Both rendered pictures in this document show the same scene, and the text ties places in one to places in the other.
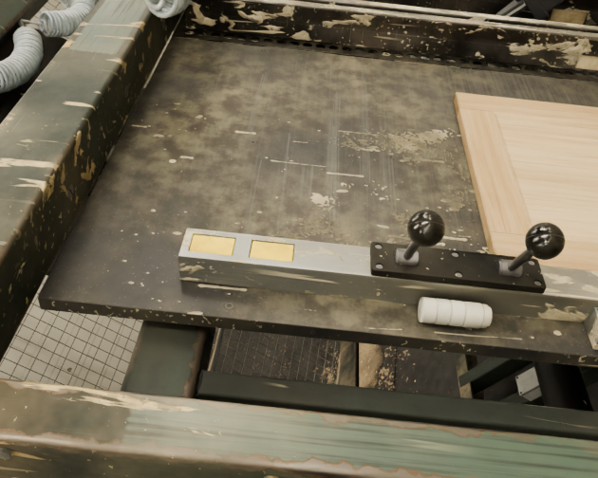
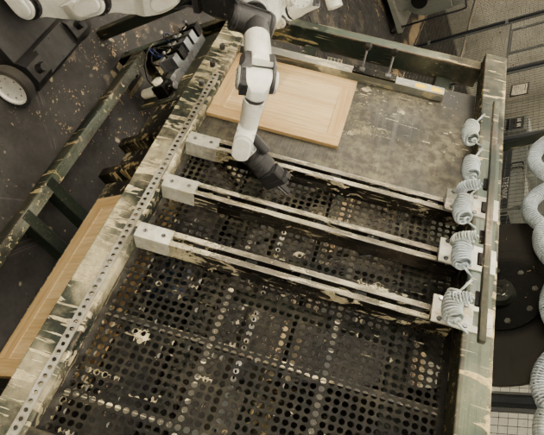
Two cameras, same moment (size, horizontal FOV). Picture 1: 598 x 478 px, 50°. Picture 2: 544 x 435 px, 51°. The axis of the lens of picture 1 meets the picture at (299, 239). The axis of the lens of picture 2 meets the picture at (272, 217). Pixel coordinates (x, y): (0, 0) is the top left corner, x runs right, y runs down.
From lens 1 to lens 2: 2.93 m
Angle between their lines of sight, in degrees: 86
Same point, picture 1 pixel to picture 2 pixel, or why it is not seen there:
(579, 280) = (342, 67)
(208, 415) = (434, 55)
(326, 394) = not seen: hidden behind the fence
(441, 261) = (378, 73)
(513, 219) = (345, 91)
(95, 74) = (485, 129)
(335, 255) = (404, 82)
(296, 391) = not seen: hidden behind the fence
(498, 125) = (328, 126)
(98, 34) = not seen: hidden behind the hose
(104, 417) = (453, 59)
